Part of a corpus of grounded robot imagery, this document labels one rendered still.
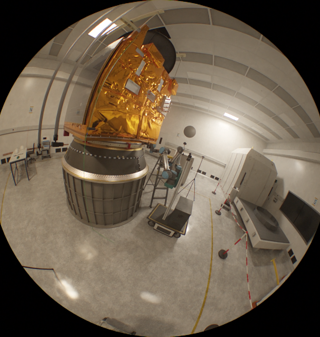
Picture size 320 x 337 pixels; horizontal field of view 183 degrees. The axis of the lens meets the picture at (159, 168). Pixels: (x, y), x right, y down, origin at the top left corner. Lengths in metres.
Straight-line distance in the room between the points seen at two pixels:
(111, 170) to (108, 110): 0.90
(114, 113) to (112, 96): 0.26
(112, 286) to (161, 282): 0.80
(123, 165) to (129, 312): 2.47
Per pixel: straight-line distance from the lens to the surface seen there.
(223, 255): 3.03
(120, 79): 1.56
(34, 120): 6.67
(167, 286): 2.11
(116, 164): 1.67
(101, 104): 1.36
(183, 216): 2.05
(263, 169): 6.83
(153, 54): 2.18
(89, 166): 1.69
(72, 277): 2.15
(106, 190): 1.73
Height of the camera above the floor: 1.99
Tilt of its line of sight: 18 degrees down
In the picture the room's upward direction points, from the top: 17 degrees clockwise
